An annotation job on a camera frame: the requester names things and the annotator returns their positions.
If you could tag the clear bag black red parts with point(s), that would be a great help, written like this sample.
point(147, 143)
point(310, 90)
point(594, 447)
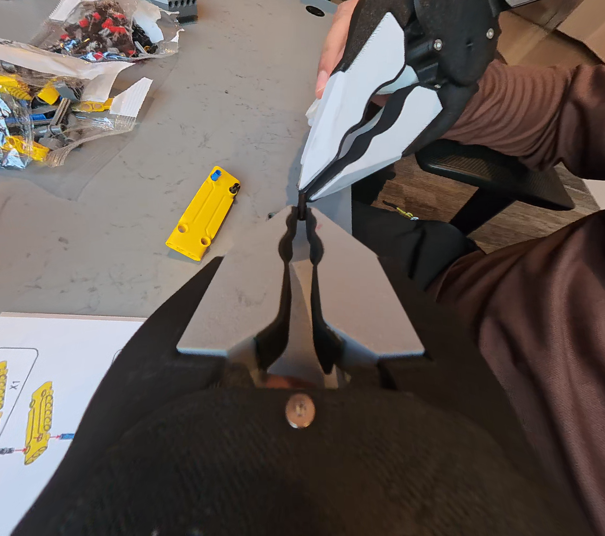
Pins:
point(108, 30)

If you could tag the person's right forearm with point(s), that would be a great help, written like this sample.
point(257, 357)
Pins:
point(543, 110)

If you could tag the white instruction booklet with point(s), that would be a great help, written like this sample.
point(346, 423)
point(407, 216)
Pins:
point(71, 380)

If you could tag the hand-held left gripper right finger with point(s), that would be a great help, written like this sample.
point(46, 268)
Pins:
point(364, 309)

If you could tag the black office chair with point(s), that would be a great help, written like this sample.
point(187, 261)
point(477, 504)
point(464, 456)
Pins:
point(496, 176)

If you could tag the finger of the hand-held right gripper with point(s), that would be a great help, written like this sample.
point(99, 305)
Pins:
point(359, 72)
point(392, 143)

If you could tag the yellow building panel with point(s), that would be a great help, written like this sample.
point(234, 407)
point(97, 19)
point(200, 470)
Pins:
point(205, 214)

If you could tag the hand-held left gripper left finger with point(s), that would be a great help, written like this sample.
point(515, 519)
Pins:
point(227, 309)

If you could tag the cardboard box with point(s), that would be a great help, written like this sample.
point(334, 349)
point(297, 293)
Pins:
point(581, 25)

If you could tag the person's legs black pants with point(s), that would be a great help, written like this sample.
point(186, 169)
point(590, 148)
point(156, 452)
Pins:
point(416, 242)

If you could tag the clear bag yellow blue parts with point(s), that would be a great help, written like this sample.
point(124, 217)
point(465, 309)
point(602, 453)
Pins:
point(28, 120)

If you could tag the dark grey short beam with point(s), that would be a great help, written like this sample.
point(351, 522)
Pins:
point(301, 214)

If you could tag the person's torso brown sweater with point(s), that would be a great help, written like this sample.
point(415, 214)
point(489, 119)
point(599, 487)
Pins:
point(543, 332)

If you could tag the person's right hand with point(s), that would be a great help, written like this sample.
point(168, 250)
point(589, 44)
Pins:
point(331, 53)

